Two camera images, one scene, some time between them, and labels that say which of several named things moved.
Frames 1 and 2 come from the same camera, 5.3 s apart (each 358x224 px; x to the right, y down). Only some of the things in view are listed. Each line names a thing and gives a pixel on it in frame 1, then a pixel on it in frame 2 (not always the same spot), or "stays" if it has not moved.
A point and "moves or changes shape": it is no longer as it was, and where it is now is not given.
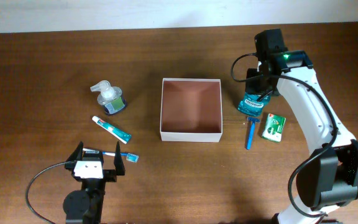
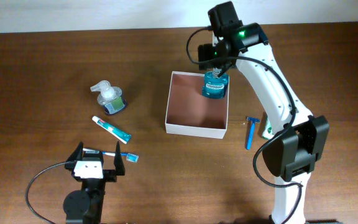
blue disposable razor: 253,121 stays
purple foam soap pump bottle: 110,98 stays
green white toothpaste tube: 123,137 stays
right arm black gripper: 252,87 -> 206,52
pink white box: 191,109 moves or changes shape
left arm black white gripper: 111,175 stays
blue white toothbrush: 129,156 stays
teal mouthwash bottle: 250,104 -> 214,86
